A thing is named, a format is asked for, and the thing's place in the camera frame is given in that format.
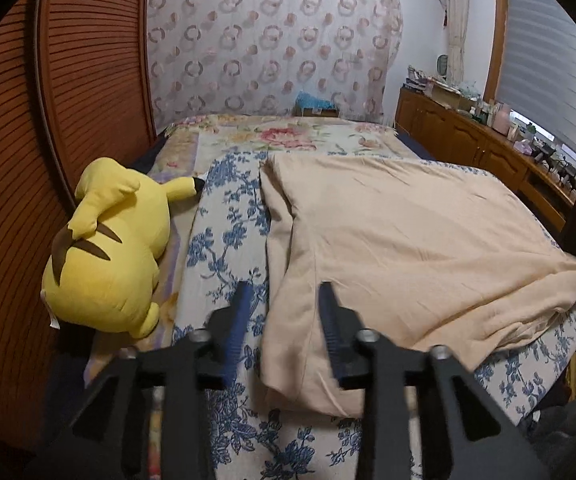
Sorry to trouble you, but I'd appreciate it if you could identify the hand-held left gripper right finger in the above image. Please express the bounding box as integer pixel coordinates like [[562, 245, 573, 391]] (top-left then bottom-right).
[[317, 281, 551, 480]]

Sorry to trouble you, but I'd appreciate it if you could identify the wooden louvered wardrobe door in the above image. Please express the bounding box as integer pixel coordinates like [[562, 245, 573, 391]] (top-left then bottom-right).
[[0, 0, 160, 456]]

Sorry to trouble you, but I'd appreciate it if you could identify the dark cloth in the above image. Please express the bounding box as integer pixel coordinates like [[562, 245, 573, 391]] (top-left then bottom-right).
[[530, 392, 576, 463]]

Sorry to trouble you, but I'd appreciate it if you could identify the pink container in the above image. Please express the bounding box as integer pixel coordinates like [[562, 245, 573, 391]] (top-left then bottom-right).
[[492, 104, 515, 135]]

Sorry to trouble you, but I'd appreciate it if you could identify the blue floral blanket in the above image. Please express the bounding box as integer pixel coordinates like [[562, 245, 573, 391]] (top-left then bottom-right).
[[170, 151, 576, 480]]

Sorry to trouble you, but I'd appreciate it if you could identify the pink floral bedsheet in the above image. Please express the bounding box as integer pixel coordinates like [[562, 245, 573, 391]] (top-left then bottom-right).
[[85, 112, 401, 381]]

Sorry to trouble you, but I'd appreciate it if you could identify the cabinet top clutter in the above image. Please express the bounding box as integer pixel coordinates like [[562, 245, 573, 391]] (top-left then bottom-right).
[[405, 62, 576, 197]]

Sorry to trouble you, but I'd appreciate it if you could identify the yellow plush toy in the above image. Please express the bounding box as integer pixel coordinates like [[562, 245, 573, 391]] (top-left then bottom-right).
[[40, 157, 207, 339]]

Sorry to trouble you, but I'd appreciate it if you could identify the beige window curtain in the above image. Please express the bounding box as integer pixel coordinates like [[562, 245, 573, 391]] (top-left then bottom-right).
[[441, 0, 472, 84]]

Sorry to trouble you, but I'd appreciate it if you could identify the grey window blind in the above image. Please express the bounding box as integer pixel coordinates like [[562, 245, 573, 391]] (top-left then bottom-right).
[[495, 0, 576, 172]]

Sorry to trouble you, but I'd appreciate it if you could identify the circle patterned lace curtain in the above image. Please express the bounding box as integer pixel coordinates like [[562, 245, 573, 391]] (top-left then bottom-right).
[[145, 0, 405, 124]]

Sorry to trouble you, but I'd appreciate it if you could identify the wooden cabinet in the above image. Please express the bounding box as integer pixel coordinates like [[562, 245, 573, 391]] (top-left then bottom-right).
[[394, 87, 576, 241]]

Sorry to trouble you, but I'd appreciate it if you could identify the beige printed t-shirt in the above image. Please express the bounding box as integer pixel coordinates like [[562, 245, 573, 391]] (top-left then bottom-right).
[[258, 152, 576, 417]]

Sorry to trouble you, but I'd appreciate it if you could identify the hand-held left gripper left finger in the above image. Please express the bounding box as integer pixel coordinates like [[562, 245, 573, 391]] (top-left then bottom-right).
[[23, 280, 256, 480]]

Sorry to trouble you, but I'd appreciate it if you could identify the navy bed base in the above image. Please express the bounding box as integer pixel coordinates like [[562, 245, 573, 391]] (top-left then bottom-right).
[[129, 127, 175, 172]]

